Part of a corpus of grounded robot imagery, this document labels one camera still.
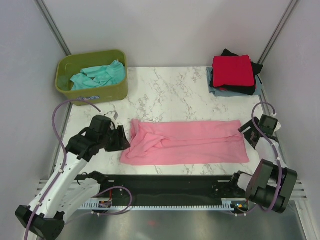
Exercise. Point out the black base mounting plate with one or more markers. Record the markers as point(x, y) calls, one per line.
point(170, 190)

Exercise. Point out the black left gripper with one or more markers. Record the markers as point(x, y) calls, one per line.
point(121, 142)

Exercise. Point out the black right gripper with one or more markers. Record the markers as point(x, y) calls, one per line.
point(246, 133)

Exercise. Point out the pink t shirt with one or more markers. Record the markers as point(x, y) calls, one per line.
point(185, 143)

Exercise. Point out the white slotted cable duct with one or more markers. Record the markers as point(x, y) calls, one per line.
point(227, 204)

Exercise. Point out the right aluminium frame post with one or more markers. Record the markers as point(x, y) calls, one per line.
point(278, 30)

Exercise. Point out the red folded t shirt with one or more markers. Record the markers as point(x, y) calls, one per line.
point(234, 71)

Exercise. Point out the teal t shirt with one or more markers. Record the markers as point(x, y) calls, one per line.
point(99, 76)

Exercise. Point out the olive green plastic bin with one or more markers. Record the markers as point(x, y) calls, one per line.
point(73, 64)

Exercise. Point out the left aluminium frame post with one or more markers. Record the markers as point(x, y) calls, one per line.
point(53, 26)

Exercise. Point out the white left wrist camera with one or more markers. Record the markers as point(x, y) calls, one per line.
point(112, 114)

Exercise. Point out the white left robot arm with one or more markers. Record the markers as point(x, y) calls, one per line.
point(46, 215)

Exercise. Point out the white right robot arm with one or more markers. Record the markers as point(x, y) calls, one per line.
point(272, 183)

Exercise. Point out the aluminium frame post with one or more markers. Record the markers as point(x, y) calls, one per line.
point(278, 30)
point(53, 26)

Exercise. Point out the aluminium extrusion rail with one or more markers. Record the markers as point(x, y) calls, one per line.
point(298, 193)

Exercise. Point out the black folded t shirt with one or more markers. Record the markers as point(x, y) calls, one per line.
point(257, 68)

